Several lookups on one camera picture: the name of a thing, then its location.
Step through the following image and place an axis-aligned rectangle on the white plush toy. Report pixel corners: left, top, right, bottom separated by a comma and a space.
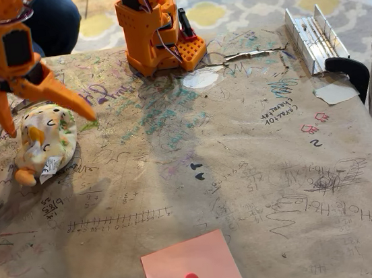
5, 97, 85, 189

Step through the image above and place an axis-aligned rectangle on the black red power plug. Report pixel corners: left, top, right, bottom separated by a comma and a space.
176, 6, 198, 42

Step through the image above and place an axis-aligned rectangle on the pink paper sheet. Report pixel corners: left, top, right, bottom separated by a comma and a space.
138, 225, 250, 278

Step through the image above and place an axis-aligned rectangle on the grey yellow patterned rug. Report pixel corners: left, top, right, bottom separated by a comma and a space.
66, 0, 372, 102

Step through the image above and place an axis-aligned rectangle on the scribbled brown paper cover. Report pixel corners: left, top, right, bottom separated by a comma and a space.
0, 15, 372, 278

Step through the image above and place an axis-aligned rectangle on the black chair back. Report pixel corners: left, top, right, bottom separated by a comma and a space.
323, 53, 372, 110

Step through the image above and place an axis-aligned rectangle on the aluminium rail profile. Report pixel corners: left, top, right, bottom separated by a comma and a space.
283, 0, 353, 79

